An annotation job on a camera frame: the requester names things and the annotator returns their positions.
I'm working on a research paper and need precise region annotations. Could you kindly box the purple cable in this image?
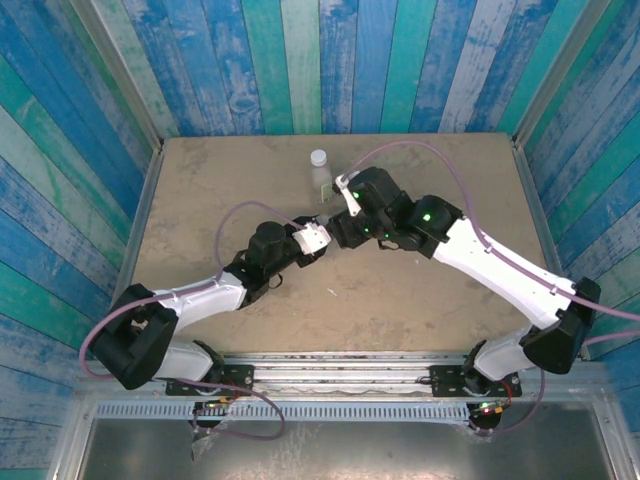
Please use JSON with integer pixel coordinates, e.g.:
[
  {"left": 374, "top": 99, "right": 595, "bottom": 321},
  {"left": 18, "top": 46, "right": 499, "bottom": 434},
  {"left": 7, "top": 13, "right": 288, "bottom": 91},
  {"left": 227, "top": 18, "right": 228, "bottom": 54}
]
[
  {"left": 78, "top": 200, "right": 306, "bottom": 441},
  {"left": 342, "top": 140, "right": 640, "bottom": 437}
]

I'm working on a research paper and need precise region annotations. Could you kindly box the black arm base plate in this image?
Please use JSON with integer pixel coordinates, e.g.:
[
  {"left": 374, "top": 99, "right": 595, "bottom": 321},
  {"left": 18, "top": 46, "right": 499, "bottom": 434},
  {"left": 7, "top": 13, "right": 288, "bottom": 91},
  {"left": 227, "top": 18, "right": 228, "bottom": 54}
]
[
  {"left": 164, "top": 363, "right": 255, "bottom": 397},
  {"left": 428, "top": 364, "right": 524, "bottom": 399}
]

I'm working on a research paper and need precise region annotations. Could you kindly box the aluminium table edge rail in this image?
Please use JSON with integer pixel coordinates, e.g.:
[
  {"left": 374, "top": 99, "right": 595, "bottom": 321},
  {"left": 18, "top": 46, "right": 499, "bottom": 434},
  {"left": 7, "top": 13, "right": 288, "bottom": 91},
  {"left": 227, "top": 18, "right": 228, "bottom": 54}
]
[
  {"left": 510, "top": 139, "right": 591, "bottom": 361},
  {"left": 107, "top": 147, "right": 166, "bottom": 311}
]

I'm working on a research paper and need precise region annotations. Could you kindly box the clear wide-neck plastic bottle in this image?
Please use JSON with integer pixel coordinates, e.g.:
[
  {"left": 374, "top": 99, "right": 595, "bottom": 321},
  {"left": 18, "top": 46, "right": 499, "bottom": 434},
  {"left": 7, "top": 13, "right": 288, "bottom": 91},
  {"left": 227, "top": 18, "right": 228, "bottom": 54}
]
[{"left": 309, "top": 162, "right": 335, "bottom": 206}]

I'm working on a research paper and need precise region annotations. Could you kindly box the grey slotted cable duct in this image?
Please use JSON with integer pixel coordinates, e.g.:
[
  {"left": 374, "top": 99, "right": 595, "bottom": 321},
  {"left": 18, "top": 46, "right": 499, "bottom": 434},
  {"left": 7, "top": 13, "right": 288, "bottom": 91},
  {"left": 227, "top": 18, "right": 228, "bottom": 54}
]
[{"left": 93, "top": 401, "right": 472, "bottom": 422}]

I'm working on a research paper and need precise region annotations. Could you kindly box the steel sheet panel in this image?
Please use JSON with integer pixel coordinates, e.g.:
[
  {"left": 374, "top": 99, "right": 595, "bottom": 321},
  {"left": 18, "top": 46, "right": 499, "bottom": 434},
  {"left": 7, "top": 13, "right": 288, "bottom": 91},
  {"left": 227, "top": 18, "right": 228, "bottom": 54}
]
[{"left": 74, "top": 417, "right": 619, "bottom": 480}]

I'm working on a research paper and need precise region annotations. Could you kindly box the aluminium corner post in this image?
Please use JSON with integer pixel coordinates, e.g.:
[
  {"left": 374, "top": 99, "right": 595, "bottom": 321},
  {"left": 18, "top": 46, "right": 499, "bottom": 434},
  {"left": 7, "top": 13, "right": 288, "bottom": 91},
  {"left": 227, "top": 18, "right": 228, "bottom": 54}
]
[
  {"left": 512, "top": 0, "right": 614, "bottom": 149},
  {"left": 69, "top": 0, "right": 165, "bottom": 154}
]

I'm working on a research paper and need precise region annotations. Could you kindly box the long aluminium mounting rail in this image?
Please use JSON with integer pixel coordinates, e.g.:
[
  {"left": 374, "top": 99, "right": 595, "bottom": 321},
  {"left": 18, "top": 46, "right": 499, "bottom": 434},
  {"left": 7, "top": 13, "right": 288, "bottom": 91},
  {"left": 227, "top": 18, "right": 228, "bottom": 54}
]
[{"left": 74, "top": 351, "right": 614, "bottom": 401}]

